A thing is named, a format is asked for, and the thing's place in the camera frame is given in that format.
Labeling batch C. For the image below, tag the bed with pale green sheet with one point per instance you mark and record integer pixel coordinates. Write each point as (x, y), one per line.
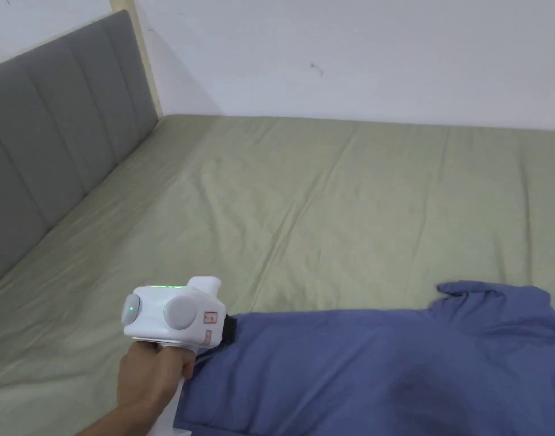
(277, 190)

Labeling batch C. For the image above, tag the person's left hand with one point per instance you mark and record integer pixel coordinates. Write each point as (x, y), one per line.
(147, 374)

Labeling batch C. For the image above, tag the dark blue shirt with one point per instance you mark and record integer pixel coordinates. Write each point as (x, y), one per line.
(372, 368)

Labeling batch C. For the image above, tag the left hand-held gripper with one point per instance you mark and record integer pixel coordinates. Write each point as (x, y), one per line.
(186, 313)

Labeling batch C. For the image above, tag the person's left forearm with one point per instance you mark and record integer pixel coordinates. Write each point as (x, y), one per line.
(109, 420)

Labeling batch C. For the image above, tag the grey padded headboard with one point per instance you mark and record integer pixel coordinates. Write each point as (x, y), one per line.
(54, 131)

